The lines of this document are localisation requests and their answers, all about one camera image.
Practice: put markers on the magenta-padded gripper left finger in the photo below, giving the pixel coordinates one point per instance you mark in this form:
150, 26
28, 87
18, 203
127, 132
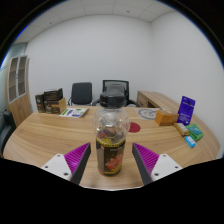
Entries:
77, 157

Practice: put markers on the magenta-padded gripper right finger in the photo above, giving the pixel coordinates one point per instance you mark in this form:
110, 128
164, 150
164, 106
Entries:
146, 157

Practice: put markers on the clear black-capped drink bottle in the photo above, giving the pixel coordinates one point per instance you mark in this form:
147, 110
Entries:
111, 146

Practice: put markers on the flat round red coaster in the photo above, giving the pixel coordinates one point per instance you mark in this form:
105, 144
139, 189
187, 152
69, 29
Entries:
135, 127

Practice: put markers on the orange cardboard box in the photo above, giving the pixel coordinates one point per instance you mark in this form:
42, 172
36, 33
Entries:
166, 118

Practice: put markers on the white leaflet green purple print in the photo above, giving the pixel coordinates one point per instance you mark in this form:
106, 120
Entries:
74, 112

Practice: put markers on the small tan box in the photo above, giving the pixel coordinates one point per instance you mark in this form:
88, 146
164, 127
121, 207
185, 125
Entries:
182, 129

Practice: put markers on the small blue box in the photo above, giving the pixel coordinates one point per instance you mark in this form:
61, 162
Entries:
190, 142

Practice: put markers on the brown cardboard box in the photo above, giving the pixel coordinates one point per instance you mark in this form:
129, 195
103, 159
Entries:
56, 106

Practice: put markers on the green box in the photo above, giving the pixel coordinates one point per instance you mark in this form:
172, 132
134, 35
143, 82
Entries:
195, 132

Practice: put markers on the wooden side desk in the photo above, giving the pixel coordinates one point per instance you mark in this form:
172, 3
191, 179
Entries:
156, 98

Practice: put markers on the purple stand-up pouch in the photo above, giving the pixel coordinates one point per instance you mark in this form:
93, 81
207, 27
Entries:
186, 110

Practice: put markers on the black visitor chair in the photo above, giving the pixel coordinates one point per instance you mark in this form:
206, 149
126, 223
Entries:
81, 92

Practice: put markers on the dark sofa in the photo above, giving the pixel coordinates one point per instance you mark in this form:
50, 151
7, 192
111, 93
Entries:
6, 130

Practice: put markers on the black mesh office chair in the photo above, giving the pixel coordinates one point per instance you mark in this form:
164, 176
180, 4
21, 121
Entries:
115, 86

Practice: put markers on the wooden glass-door shelf cabinet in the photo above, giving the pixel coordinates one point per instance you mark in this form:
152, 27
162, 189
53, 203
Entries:
18, 100

